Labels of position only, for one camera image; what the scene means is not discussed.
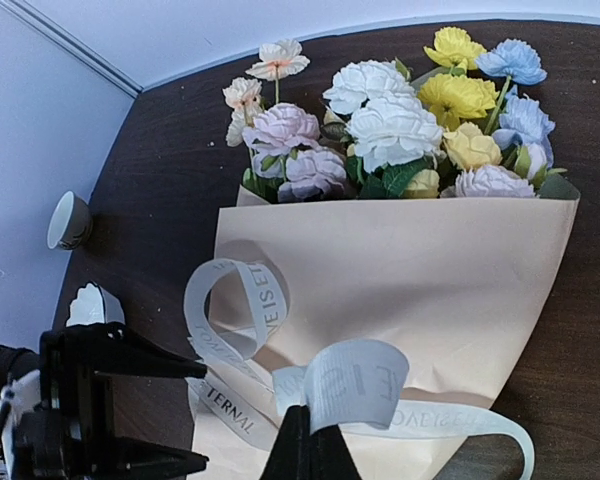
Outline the white printed ribbon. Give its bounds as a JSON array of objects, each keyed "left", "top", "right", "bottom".
[{"left": 183, "top": 259, "right": 535, "bottom": 479}]

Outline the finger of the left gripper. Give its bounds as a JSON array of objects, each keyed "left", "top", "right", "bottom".
[
  {"left": 87, "top": 437, "right": 209, "bottom": 480},
  {"left": 92, "top": 322, "right": 207, "bottom": 379}
]

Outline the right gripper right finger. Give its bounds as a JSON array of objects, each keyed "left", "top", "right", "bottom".
[{"left": 312, "top": 425, "right": 361, "bottom": 480}]

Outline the left aluminium frame post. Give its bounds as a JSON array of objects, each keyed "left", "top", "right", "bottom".
[{"left": 0, "top": 0, "right": 143, "bottom": 99}]

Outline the peach blossom stem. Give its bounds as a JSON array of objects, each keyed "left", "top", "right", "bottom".
[{"left": 222, "top": 39, "right": 310, "bottom": 147}]

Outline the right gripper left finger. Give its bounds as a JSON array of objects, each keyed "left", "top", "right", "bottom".
[{"left": 260, "top": 405, "right": 311, "bottom": 480}]

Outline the yellow flower stem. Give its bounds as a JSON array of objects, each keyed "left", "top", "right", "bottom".
[{"left": 418, "top": 27, "right": 499, "bottom": 131}]

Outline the small white patterned teacup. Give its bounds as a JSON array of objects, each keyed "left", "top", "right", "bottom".
[{"left": 47, "top": 191, "right": 93, "bottom": 250}]

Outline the white scalloped bowl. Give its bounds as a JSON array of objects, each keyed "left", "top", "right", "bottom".
[{"left": 65, "top": 282, "right": 125, "bottom": 327}]

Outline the blue flower stem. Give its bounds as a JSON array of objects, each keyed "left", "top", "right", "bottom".
[{"left": 475, "top": 39, "right": 555, "bottom": 168}]

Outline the pink and green wrapping paper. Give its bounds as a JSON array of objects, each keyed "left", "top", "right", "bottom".
[{"left": 189, "top": 177, "right": 580, "bottom": 479}]

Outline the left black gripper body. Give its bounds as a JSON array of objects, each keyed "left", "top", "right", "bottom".
[{"left": 10, "top": 324, "right": 115, "bottom": 479}]

